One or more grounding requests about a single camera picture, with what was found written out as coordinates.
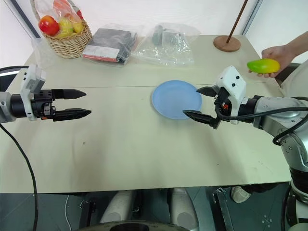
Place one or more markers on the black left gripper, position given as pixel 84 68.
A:
pixel 43 103

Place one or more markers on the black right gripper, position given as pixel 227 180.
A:
pixel 222 101

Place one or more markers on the green yellow mango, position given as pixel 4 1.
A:
pixel 263 65

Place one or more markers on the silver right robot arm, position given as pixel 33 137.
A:
pixel 281 115

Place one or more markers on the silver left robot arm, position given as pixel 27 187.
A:
pixel 6 108

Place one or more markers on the person's bare forearm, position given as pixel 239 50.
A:
pixel 299 44

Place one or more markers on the light blue plate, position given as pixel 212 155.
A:
pixel 174 99

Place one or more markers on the small yellow fruit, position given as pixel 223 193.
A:
pixel 78 27

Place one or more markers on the person's bare hand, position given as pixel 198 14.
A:
pixel 281 54

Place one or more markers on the empty clear plastic bag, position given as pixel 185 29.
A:
pixel 41 51

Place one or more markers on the large clear plastic bag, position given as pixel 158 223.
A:
pixel 168 51

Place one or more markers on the wooden stand with round base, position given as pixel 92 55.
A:
pixel 227 43

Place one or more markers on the black bagged package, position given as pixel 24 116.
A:
pixel 108 44

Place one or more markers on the yellow lemon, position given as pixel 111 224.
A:
pixel 66 26

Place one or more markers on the red apple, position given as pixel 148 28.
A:
pixel 49 25

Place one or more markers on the person's beige trousers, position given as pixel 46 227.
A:
pixel 297 81

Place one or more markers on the white shoe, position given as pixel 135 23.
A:
pixel 239 194

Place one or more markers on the white rounded robot leg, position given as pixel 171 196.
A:
pixel 116 207
pixel 184 208

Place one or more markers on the black metal table leg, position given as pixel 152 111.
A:
pixel 87 214
pixel 223 211

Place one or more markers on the dark rounded robot torso rim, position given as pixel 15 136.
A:
pixel 134 226

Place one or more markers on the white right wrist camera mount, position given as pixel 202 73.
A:
pixel 234 84

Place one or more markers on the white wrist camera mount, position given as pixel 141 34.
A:
pixel 32 79
pixel 234 84

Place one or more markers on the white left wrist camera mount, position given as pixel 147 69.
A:
pixel 32 79

